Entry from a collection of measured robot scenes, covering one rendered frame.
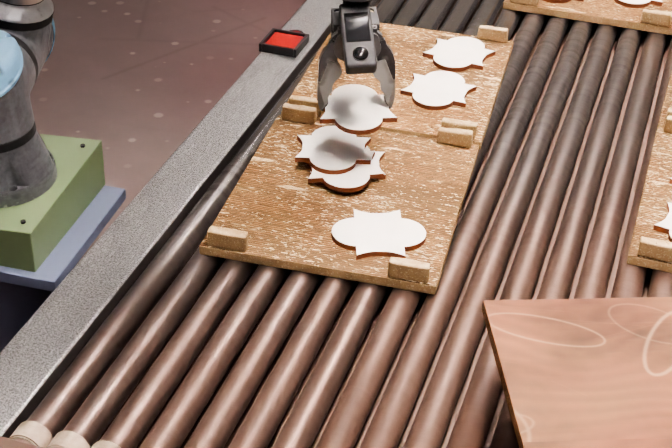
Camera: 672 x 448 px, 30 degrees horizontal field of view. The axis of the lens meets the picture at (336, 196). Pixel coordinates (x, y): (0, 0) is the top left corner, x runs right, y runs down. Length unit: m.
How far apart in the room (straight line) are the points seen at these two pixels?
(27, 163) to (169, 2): 3.01
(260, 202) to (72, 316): 0.36
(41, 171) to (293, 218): 0.39
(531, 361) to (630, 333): 0.14
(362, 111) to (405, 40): 0.50
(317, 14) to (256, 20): 2.16
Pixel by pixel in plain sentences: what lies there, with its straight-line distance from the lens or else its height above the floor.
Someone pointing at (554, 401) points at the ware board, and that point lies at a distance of 1.44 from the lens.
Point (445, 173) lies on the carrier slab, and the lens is 2.01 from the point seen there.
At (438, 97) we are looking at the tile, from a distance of 2.21.
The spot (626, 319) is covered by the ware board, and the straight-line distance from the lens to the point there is 1.57.
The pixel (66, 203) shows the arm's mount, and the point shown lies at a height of 0.92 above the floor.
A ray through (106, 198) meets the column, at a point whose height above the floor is 0.87.
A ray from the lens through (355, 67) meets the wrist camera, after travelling 1.82.
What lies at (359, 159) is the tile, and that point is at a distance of 1.98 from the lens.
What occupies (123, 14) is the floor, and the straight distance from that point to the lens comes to 4.80.
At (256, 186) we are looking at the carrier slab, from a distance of 1.95.
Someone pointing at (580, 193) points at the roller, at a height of 0.92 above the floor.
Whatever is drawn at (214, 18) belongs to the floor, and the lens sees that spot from 4.75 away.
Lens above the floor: 1.98
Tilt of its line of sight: 33 degrees down
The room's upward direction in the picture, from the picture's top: 2 degrees clockwise
